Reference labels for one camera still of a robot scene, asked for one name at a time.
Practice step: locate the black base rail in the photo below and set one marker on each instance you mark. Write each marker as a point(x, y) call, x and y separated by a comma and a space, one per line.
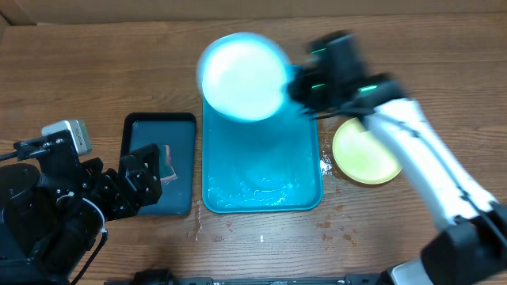
point(164, 277)

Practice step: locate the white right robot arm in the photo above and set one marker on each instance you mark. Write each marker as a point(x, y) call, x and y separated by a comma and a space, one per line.
point(471, 223)

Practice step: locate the yellow plate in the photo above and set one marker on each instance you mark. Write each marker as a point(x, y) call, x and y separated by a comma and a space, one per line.
point(362, 157)

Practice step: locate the light blue plate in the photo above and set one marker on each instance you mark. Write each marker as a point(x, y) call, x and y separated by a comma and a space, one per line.
point(243, 77)

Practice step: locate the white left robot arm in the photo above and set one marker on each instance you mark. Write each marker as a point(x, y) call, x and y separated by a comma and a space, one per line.
point(54, 208)

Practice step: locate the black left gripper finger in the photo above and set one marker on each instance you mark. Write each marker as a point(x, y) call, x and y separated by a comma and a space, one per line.
point(148, 189)
point(141, 166)

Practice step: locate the green sponge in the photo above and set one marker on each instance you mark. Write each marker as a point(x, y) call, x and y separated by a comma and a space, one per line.
point(166, 170)

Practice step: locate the black water tray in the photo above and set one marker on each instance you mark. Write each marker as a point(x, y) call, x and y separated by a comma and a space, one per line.
point(178, 130)

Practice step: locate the teal plastic tray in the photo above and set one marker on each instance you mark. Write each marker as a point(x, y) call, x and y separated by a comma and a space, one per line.
point(265, 166)

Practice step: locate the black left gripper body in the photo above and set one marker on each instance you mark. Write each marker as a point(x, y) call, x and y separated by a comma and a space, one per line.
point(107, 197)

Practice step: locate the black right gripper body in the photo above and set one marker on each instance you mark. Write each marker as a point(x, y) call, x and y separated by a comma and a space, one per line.
point(318, 95)

